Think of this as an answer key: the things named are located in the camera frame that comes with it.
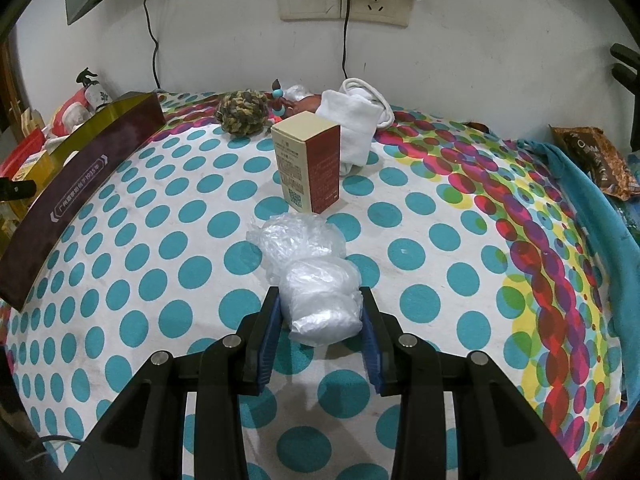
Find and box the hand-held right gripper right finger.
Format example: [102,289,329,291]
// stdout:
[361,286,566,480]

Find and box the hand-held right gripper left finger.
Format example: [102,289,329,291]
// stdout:
[75,286,282,480]

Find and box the white plastic bag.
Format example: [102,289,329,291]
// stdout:
[279,257,364,347]

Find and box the white cloth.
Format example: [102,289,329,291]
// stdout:
[320,89,382,177]

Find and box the maroon and gold box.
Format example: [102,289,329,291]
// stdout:
[0,91,166,311]

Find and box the clear crumpled plastic bag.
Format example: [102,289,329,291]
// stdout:
[246,212,347,283]

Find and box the polka dot blanket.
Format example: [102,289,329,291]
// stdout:
[0,91,637,480]

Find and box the beige and red carton box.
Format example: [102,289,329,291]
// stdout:
[270,112,342,215]

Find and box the blue towel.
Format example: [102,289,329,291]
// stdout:
[517,139,640,413]

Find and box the brown snack packet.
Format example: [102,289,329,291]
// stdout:
[549,125,634,199]

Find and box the red and white bag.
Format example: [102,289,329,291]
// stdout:
[49,85,112,137]

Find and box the grey thin cable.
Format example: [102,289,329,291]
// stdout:
[27,436,87,462]

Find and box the braided rope ball toy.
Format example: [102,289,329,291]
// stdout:
[215,89,269,137]

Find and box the black charger cable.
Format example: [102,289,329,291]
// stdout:
[341,0,350,82]

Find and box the thin black cable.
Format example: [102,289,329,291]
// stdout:
[143,0,162,92]

